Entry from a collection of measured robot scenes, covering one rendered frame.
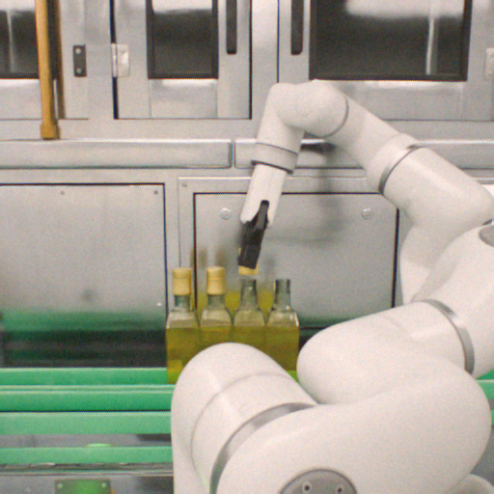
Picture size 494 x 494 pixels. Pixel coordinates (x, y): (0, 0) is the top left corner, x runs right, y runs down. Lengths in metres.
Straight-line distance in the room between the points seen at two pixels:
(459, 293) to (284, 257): 0.52
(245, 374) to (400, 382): 0.10
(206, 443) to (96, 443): 0.48
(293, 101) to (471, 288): 0.40
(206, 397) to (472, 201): 0.39
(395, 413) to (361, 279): 0.68
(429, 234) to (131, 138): 0.59
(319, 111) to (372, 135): 0.11
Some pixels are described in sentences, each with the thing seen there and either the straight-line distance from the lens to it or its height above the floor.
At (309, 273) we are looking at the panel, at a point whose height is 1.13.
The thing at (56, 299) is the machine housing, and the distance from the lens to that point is 1.04.
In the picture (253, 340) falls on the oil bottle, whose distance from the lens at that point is 0.80.
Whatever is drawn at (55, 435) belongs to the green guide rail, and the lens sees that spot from 0.80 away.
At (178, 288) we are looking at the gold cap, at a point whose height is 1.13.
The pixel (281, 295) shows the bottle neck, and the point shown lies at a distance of 0.79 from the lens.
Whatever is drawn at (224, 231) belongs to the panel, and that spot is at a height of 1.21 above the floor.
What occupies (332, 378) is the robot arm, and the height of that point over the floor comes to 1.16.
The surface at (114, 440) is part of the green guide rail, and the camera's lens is 0.78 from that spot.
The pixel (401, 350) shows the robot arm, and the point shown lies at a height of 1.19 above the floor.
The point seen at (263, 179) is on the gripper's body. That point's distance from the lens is 0.74.
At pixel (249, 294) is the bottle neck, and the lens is 0.79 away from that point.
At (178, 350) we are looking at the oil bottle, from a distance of 0.81.
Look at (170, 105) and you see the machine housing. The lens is 0.97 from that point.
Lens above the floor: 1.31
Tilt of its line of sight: 9 degrees down
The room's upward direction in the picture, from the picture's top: straight up
